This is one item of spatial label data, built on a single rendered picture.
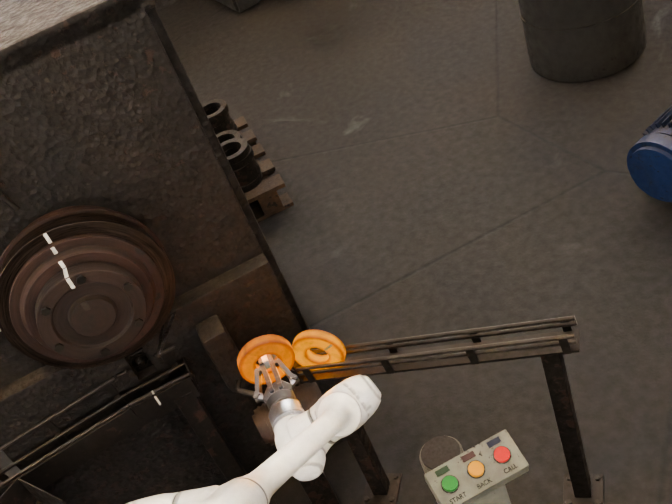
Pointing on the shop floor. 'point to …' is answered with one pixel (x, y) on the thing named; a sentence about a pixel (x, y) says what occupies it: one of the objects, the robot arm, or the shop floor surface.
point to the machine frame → (50, 145)
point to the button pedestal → (493, 475)
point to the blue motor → (654, 159)
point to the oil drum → (582, 37)
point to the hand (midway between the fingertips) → (264, 356)
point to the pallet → (247, 161)
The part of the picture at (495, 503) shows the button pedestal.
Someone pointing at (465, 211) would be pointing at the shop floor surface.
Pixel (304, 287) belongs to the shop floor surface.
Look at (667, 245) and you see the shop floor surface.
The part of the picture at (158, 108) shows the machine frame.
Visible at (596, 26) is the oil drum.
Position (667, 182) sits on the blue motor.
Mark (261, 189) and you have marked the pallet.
